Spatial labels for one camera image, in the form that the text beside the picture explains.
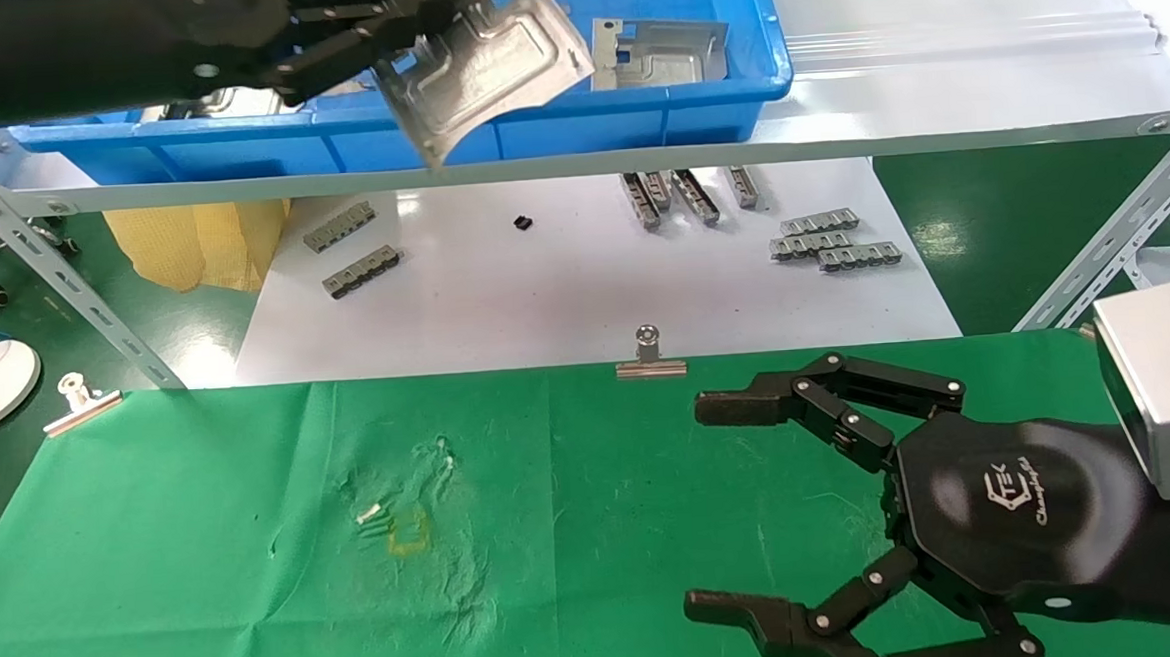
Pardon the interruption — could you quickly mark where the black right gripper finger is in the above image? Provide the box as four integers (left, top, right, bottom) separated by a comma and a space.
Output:
692, 345, 972, 482
682, 535, 1046, 657

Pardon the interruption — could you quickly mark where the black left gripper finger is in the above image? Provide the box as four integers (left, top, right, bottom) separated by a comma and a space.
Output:
263, 20, 436, 107
285, 0, 520, 32

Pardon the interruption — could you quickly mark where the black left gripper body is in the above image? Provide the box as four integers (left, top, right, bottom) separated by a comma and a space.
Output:
0, 0, 300, 126

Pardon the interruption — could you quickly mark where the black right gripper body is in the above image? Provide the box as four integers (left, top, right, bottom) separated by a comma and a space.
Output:
880, 403, 1170, 646

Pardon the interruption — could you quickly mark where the stamped sheet metal plate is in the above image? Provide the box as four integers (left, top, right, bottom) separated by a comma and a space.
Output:
588, 11, 734, 93
160, 81, 286, 122
368, 0, 603, 172

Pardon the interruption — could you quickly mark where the silver binder clip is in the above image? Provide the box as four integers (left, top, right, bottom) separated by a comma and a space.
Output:
612, 322, 690, 382
39, 369, 125, 440

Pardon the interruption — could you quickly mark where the grey metal shelf rack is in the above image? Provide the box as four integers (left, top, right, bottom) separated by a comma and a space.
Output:
0, 0, 1170, 400

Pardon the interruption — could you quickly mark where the yellow mesh bag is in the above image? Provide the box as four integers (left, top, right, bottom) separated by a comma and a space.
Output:
103, 198, 296, 300

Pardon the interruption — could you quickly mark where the blue plastic bin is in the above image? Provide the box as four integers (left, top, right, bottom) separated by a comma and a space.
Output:
2, 0, 799, 194

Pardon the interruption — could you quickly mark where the white corrugated shelf panel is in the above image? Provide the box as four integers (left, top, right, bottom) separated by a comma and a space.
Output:
763, 0, 1170, 150

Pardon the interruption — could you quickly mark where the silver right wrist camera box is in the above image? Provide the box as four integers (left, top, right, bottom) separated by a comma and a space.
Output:
1090, 278, 1170, 507

